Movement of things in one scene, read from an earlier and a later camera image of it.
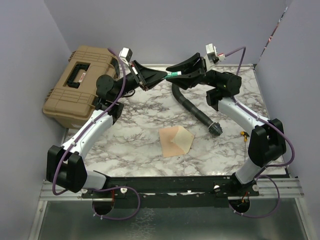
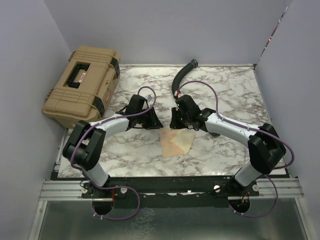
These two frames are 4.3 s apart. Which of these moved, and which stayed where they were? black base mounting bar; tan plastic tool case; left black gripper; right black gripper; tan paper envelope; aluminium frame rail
Moved: right black gripper; left black gripper
Stayed: aluminium frame rail; black base mounting bar; tan plastic tool case; tan paper envelope
